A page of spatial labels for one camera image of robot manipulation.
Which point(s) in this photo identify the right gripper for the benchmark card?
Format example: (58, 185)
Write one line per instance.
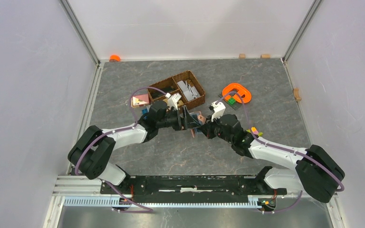
(208, 127)

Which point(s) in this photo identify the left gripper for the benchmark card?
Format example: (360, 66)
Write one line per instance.
(188, 121)

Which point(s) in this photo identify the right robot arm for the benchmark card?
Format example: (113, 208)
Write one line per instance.
(309, 169)

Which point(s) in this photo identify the silver cards pile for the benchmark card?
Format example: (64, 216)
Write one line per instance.
(188, 89)

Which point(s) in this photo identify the brown wicker basket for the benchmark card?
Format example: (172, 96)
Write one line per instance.
(169, 85)

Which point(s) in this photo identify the green toy brick plate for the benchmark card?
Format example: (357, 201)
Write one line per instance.
(229, 99)

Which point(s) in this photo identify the yellow green toy bricks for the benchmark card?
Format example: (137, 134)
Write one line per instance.
(255, 131)

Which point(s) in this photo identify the curved wooden piece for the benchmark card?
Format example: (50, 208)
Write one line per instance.
(296, 94)

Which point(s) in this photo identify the orange cap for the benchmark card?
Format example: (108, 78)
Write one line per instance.
(114, 58)

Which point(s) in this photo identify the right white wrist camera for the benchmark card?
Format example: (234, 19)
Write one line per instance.
(217, 109)

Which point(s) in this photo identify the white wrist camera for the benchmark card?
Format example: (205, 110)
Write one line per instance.
(173, 100)
(217, 109)

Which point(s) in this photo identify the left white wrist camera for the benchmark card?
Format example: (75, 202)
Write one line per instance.
(173, 100)

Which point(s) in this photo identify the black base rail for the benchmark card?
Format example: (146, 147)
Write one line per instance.
(195, 188)

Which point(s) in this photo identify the white comb cable duct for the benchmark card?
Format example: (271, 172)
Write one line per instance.
(118, 203)

